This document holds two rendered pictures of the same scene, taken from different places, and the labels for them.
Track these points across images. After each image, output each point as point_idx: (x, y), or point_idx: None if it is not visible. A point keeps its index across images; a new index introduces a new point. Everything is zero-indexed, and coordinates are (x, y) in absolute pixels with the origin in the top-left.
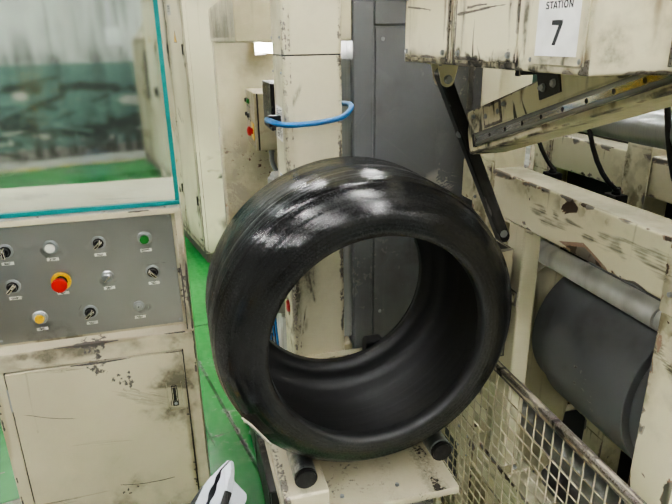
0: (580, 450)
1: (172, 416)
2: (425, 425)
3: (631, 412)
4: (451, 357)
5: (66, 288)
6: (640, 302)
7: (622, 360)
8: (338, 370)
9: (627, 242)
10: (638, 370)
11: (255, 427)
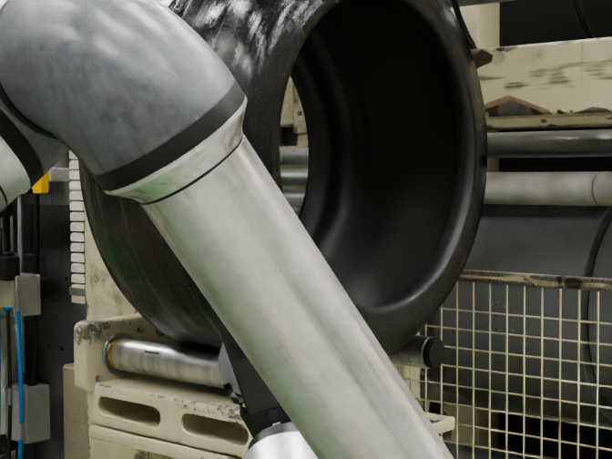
0: (611, 281)
1: None
2: (427, 294)
3: (590, 320)
4: (391, 255)
5: None
6: (569, 177)
7: (562, 260)
8: None
9: (574, 66)
10: (586, 260)
11: None
